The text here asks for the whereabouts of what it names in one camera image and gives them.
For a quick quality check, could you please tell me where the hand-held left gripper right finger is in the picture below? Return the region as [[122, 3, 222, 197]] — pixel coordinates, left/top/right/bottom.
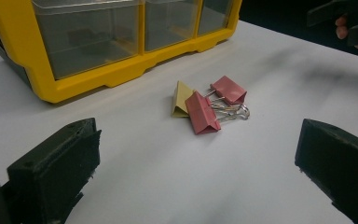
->
[[294, 118, 358, 224]]

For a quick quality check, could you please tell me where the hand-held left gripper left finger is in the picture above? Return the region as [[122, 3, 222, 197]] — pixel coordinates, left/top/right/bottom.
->
[[7, 117, 103, 224]]

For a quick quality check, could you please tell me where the yellow black drawer organizer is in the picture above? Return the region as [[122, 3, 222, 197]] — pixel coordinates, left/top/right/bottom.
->
[[0, 0, 243, 105]]

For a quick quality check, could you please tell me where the pink binder clip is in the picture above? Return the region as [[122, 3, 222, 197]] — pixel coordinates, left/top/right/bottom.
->
[[203, 75, 248, 105], [185, 91, 251, 135]]

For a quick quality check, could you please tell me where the yellow binder clip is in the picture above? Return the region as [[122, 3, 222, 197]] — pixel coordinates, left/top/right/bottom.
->
[[171, 80, 197, 119]]

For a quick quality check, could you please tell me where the set of clear organizer drawers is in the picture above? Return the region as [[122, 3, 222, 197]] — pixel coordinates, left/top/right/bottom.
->
[[32, 0, 235, 80]]

